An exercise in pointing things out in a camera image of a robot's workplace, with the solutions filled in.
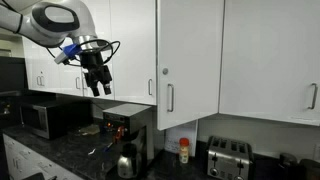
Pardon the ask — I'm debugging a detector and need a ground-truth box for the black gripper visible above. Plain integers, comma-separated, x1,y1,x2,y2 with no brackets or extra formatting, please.
79,50,113,98

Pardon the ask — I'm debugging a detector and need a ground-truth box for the open white cupboard door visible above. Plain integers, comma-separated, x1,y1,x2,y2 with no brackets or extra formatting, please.
156,0,225,131

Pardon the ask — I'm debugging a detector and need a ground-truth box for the steel commercial coffee maker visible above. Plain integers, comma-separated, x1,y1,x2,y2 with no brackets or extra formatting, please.
101,103,156,179

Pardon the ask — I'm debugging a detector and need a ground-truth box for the brown paper bag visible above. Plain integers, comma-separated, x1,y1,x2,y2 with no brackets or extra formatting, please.
78,123,101,137

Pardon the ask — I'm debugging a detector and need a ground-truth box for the black microwave oven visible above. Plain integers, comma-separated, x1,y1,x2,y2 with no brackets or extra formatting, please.
19,99,93,140

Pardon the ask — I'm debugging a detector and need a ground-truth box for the blue pen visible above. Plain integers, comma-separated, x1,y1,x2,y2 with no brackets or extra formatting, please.
103,142,114,153

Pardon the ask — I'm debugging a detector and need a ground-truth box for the steel coffee carafe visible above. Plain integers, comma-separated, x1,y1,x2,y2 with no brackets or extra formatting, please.
116,143,143,179

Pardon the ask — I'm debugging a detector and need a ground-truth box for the white paper sign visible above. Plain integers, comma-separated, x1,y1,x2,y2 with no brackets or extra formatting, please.
164,119,199,155

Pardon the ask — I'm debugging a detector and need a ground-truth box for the spice bottle with orange lid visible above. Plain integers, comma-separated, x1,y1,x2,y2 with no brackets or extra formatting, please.
178,137,190,164

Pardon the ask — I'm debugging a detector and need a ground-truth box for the white lower cabinet row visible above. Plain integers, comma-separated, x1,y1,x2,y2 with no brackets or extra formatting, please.
2,133,84,180

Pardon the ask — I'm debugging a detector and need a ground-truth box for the chrome four-slot toaster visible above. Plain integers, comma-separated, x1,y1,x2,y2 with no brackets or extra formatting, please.
205,135,256,180

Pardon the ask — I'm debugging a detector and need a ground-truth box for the dark kettle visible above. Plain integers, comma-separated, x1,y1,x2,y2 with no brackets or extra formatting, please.
278,152,300,180

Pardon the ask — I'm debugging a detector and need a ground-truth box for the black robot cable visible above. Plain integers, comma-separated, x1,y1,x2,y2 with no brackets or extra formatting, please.
45,38,121,68

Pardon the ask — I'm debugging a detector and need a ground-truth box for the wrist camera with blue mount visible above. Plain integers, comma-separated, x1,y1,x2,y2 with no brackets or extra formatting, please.
54,43,83,65

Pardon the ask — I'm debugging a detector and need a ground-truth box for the metal handle of open door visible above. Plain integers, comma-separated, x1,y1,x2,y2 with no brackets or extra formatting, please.
166,83,175,113

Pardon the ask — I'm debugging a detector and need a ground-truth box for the white wall outlet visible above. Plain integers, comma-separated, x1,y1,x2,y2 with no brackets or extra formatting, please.
313,143,320,161

